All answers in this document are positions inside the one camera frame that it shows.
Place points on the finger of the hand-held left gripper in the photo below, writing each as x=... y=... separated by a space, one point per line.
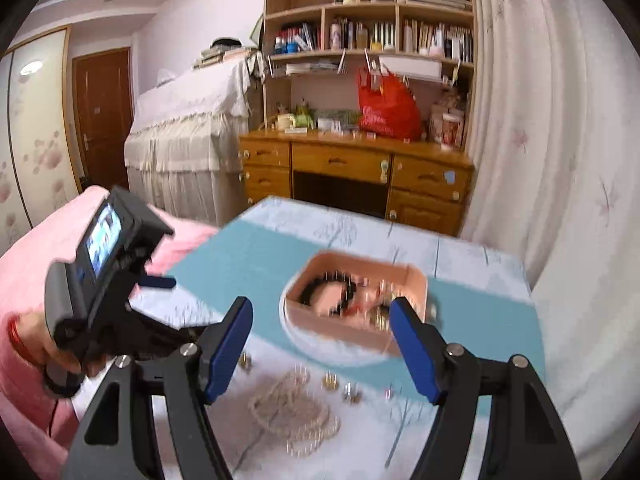
x=157 y=281
x=160 y=325

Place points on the pink jewelry box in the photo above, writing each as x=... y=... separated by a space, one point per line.
x=340 y=332

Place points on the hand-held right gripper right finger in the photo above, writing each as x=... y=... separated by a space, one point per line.
x=415 y=355

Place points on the small pink earring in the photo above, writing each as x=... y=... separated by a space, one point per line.
x=392 y=392

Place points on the white lace furniture cover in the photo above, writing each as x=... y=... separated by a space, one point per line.
x=175 y=135

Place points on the wooden desk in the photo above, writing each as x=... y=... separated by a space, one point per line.
x=340 y=160

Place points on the floral wardrobe sliding door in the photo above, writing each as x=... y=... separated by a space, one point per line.
x=35 y=150

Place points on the brown wooden door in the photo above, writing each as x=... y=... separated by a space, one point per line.
x=102 y=110

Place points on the green toy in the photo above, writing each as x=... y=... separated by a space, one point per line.
x=303 y=121

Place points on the pink blanket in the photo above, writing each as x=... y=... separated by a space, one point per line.
x=30 y=270

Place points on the person's left hand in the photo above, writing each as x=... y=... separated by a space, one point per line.
x=42 y=337

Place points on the row of books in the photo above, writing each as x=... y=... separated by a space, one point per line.
x=380 y=35

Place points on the wooden bookshelf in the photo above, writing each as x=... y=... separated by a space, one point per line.
x=272 y=90

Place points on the white floral curtain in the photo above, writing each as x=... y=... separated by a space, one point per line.
x=550 y=160

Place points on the red plastic bag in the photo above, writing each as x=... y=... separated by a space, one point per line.
x=390 y=110

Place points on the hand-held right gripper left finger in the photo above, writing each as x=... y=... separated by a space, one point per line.
x=227 y=355

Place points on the black hat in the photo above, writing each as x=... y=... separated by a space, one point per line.
x=226 y=42

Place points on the stack of books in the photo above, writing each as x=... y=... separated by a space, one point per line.
x=215 y=56

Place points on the red patterned paper cup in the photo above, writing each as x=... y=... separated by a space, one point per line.
x=452 y=130

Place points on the patterned gift bag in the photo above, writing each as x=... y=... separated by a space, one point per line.
x=445 y=105

